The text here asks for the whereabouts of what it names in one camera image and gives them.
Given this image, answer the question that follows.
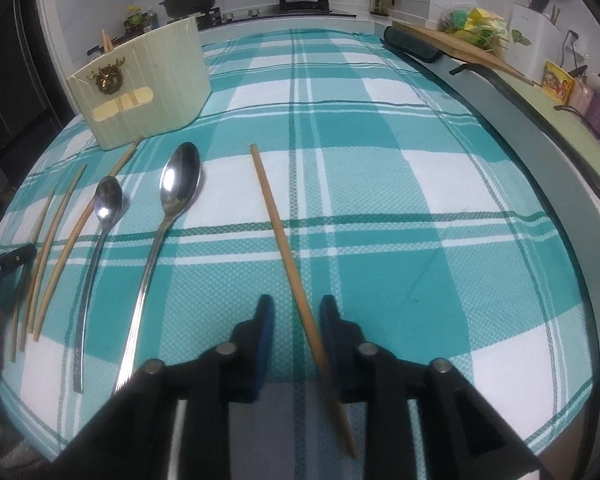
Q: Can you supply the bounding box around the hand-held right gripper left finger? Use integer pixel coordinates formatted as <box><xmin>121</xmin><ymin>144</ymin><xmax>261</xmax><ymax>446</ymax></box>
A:
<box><xmin>45</xmin><ymin>294</ymin><xmax>277</xmax><ymax>480</ymax></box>

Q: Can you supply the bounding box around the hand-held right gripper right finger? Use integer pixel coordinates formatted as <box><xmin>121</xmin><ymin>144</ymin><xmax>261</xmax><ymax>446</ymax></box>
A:
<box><xmin>319</xmin><ymin>295</ymin><xmax>556</xmax><ymax>480</ymax></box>

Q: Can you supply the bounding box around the small steel spoon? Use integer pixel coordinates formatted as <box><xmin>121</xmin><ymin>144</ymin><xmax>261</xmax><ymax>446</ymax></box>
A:
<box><xmin>71</xmin><ymin>176</ymin><xmax>124</xmax><ymax>395</ymax></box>

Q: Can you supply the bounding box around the large steel spoon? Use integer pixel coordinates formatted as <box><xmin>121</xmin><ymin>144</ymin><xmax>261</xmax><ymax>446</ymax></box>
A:
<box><xmin>111</xmin><ymin>141</ymin><xmax>202</xmax><ymax>397</ymax></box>

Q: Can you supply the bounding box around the cream ribbed utensil holder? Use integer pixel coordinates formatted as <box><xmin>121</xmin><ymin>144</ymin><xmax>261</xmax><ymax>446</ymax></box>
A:
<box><xmin>66</xmin><ymin>16</ymin><xmax>212</xmax><ymax>152</ymax></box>

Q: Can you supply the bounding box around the teal plaid tablecloth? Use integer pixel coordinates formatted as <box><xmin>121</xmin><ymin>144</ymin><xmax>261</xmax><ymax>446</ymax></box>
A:
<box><xmin>0</xmin><ymin>27</ymin><xmax>598</xmax><ymax>480</ymax></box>

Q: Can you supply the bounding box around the green-labelled condiment jar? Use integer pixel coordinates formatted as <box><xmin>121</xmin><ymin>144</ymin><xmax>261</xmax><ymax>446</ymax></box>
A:
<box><xmin>123</xmin><ymin>9</ymin><xmax>147</xmax><ymax>37</ymax></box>

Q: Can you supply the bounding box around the black-rimmed drain tray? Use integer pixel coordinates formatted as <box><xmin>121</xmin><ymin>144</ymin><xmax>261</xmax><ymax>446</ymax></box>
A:
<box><xmin>450</xmin><ymin>62</ymin><xmax>600</xmax><ymax>211</ymax></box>

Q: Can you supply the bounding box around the dark green rolled cloth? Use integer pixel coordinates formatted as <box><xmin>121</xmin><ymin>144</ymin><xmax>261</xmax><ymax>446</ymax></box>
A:
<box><xmin>384</xmin><ymin>25</ymin><xmax>440</xmax><ymax>64</ymax></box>

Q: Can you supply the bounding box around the wooden cutting board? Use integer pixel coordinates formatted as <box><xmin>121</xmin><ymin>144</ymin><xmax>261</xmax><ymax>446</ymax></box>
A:
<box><xmin>392</xmin><ymin>22</ymin><xmax>535</xmax><ymax>86</ymax></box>

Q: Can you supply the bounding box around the black pot with red lid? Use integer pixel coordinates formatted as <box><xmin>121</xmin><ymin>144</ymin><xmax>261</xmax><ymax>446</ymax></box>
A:
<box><xmin>159</xmin><ymin>0</ymin><xmax>220</xmax><ymax>19</ymax></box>

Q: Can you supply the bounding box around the black gas stove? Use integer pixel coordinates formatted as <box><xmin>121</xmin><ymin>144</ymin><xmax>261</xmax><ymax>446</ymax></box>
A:
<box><xmin>196</xmin><ymin>0</ymin><xmax>357</xmax><ymax>28</ymax></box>

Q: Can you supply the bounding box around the colourful printed box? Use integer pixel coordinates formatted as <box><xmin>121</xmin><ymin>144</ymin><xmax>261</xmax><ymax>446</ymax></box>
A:
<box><xmin>542</xmin><ymin>60</ymin><xmax>577</xmax><ymax>104</ymax></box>

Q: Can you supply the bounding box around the bag of yellow-green sponges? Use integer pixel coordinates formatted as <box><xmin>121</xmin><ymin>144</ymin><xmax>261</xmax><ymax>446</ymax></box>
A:
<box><xmin>440</xmin><ymin>0</ymin><xmax>511</xmax><ymax>53</ymax></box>

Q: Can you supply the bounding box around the pink jar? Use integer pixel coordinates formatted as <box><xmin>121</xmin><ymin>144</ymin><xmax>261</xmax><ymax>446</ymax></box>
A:
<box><xmin>570</xmin><ymin>79</ymin><xmax>594</xmax><ymax>109</ymax></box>

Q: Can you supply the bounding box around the white knife block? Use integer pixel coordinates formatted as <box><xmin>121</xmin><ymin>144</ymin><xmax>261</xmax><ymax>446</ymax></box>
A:
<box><xmin>510</xmin><ymin>2</ymin><xmax>563</xmax><ymax>81</ymax></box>

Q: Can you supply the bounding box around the wall power socket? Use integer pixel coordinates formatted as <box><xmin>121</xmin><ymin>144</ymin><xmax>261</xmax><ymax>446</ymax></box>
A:
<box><xmin>562</xmin><ymin>30</ymin><xmax>587</xmax><ymax>59</ymax></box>

